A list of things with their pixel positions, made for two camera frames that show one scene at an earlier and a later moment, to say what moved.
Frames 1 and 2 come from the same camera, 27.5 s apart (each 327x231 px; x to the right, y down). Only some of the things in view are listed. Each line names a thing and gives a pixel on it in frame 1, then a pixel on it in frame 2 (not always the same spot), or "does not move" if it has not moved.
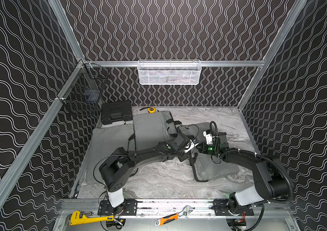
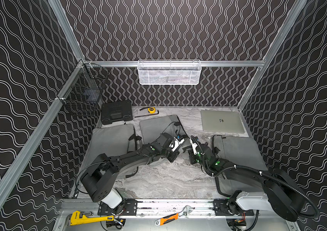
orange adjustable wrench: (184, 211) does not move
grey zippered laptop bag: (205, 167) to (239, 150)
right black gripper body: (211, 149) to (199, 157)
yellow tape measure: (151, 109) does not move
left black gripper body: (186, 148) to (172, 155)
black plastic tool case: (116, 111) does not move
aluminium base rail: (194, 208) does not move
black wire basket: (82, 96) does not move
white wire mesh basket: (169, 72) does not move
